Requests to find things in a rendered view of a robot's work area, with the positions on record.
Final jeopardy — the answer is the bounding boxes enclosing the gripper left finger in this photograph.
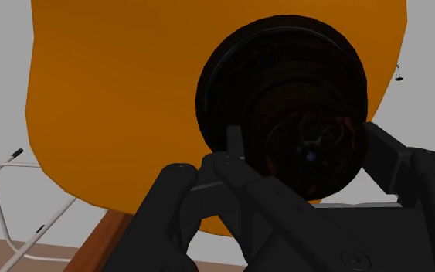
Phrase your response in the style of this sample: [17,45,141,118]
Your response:
[102,125,373,272]

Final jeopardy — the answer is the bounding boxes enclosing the black round ridged object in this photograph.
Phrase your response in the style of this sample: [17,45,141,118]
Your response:
[195,15,369,202]

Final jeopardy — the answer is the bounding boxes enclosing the orange chair with wooden legs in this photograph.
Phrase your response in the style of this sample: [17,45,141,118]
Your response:
[25,0,409,272]

